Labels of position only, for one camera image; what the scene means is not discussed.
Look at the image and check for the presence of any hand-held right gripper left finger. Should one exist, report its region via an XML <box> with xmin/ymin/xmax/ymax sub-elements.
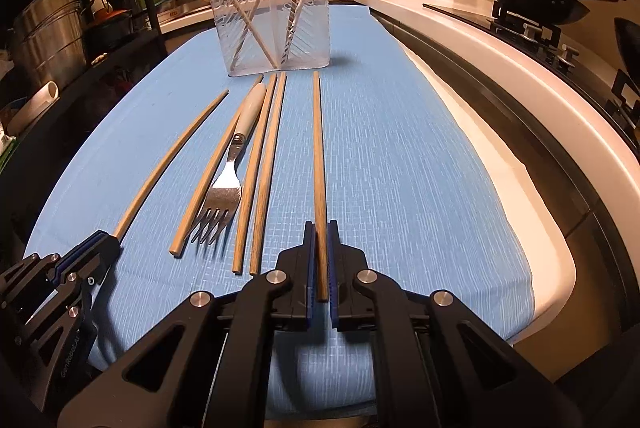
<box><xmin>55</xmin><ymin>221</ymin><xmax>317</xmax><ymax>428</ymax></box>

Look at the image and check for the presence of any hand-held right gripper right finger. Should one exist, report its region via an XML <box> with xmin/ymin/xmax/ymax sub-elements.
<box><xmin>327</xmin><ymin>218</ymin><xmax>586</xmax><ymax>428</ymax></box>

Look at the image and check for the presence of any black burner grate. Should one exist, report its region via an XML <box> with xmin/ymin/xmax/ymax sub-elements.
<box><xmin>490</xmin><ymin>1</ymin><xmax>563</xmax><ymax>42</ymax></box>
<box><xmin>607</xmin><ymin>68</ymin><xmax>640</xmax><ymax>124</ymax></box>

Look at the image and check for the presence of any blue tablecloth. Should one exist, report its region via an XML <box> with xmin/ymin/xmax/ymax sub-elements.
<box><xmin>22</xmin><ymin>3</ymin><xmax>538</xmax><ymax>421</ymax></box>

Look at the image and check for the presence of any white-handled metal fork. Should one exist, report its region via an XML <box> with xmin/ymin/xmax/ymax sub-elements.
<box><xmin>189</xmin><ymin>83</ymin><xmax>268</xmax><ymax>245</ymax></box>

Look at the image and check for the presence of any black glass gas cooktop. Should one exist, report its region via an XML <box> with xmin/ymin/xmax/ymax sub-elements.
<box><xmin>422</xmin><ymin>3</ymin><xmax>640</xmax><ymax>129</ymax></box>

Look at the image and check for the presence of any clear plastic utensil holder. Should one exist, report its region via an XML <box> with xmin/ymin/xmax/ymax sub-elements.
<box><xmin>201</xmin><ymin>0</ymin><xmax>331</xmax><ymax>76</ymax></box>

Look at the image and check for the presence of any stainless steel stockpot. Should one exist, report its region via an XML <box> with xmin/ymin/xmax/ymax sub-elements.
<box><xmin>10</xmin><ymin>0</ymin><xmax>83</xmax><ymax>92</ymax></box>

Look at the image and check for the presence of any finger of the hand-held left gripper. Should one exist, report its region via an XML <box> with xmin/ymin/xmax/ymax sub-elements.
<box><xmin>20</xmin><ymin>235</ymin><xmax>122</xmax><ymax>334</ymax></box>
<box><xmin>0</xmin><ymin>231</ymin><xmax>107</xmax><ymax>294</ymax></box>

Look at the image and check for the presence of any dark base cabinet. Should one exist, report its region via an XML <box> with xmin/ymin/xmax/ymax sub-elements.
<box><xmin>370</xmin><ymin>6</ymin><xmax>631</xmax><ymax>339</ymax></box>

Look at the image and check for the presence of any white paper roll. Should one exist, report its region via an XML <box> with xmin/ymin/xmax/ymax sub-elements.
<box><xmin>7</xmin><ymin>81</ymin><xmax>61</xmax><ymax>134</ymax></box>

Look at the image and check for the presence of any orange-rimmed pot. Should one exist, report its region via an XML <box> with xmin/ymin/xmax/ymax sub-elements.
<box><xmin>90</xmin><ymin>6</ymin><xmax>136</xmax><ymax>49</ymax></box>

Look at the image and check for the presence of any small black pot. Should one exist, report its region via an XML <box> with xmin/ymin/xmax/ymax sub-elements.
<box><xmin>107</xmin><ymin>0</ymin><xmax>143</xmax><ymax>16</ymax></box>

